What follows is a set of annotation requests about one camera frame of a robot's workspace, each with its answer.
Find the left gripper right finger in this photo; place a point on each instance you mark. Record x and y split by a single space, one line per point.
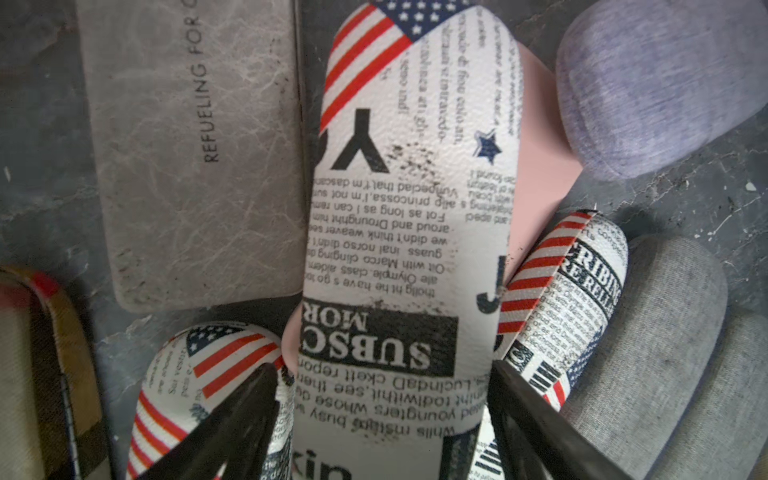
536 442

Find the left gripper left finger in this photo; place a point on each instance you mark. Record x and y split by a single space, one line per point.
233 439

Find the plaid brown glasses case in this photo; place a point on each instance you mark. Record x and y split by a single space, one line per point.
52 425

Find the grey marble glasses case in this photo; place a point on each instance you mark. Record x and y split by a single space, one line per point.
197 135

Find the grey fabric glasses case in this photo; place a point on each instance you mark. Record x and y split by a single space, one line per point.
677 385

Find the flag newspaper print case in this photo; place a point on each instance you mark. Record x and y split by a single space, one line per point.
191 375

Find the newspaper case under pink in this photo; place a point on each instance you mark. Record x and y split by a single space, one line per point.
554 311

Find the pink flat case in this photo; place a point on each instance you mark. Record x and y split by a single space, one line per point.
540 180

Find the purple fabric case top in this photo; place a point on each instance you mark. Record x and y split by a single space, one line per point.
643 84

